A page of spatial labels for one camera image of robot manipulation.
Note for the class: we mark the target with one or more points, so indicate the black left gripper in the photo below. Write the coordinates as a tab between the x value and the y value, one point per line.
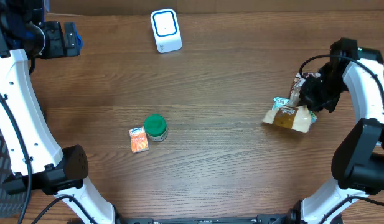
60	48

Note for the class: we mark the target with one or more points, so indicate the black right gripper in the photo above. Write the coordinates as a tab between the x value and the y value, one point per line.
310	99

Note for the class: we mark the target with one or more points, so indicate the brown Pantree snack pouch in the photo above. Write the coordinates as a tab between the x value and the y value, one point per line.
293	115

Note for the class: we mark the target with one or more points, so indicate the teal wet wipes pack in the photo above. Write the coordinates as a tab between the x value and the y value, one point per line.
279	102

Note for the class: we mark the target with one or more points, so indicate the green lid jar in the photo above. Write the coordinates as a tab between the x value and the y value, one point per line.
156	127

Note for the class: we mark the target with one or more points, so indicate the orange Kleenex tissue pack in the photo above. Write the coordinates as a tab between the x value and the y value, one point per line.
139	141

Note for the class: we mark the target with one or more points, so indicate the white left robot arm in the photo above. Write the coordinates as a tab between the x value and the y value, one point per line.
37	161

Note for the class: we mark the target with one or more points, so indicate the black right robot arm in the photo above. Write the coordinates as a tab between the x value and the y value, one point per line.
358	163

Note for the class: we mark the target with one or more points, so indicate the white barcode scanner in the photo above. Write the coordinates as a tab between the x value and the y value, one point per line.
166	30

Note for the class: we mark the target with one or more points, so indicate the brown cardboard backdrop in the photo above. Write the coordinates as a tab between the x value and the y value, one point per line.
136	7

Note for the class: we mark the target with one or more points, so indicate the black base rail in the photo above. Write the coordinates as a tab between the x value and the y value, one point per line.
259	219

